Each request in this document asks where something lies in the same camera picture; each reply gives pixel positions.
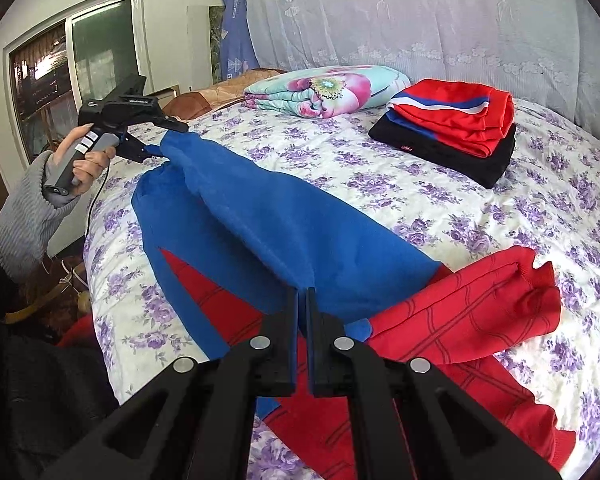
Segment folded black garment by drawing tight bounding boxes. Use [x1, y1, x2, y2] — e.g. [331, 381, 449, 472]
[369, 110, 517, 190]

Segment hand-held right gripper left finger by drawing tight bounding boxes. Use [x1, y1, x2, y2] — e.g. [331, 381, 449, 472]
[40, 287, 301, 480]

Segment green picture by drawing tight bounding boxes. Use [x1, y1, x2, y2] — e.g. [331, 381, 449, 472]
[208, 5, 227, 82]

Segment peach quilt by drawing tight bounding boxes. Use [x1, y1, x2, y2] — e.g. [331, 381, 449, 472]
[189, 67, 287, 107]

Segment person's left hand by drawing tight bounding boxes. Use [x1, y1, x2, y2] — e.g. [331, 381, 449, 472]
[48, 126, 114, 196]

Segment person's dark clothing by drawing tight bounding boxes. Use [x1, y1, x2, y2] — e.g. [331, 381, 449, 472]
[0, 232, 122, 480]

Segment white lace cover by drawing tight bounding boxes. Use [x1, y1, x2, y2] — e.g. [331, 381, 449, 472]
[246, 0, 600, 138]

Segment folded red striped garment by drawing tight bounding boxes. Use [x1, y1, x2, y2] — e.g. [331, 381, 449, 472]
[385, 79, 515, 159]

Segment sliding glass window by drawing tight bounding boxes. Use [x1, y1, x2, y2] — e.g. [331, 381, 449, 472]
[4, 0, 147, 167]

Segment folded floral blanket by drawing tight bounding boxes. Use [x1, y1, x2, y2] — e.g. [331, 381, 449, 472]
[244, 65, 412, 120]

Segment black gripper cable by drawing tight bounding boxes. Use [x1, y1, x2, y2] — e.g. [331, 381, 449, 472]
[82, 167, 110, 246]

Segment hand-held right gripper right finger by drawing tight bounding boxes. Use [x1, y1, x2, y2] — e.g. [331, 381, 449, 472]
[306, 287, 563, 480]

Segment blue patterned board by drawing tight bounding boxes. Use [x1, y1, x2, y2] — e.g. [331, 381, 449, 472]
[219, 0, 255, 82]

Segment person's left forearm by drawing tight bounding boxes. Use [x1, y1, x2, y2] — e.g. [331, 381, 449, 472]
[0, 150, 81, 281]

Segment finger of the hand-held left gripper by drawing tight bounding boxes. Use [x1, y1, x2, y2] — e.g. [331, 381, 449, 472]
[152, 114, 188, 134]
[119, 135, 167, 163]

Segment blue and red pants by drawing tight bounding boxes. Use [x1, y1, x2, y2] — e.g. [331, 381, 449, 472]
[130, 130, 578, 480]

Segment brown cushion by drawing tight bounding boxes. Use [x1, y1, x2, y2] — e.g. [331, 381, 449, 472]
[164, 94, 213, 118]

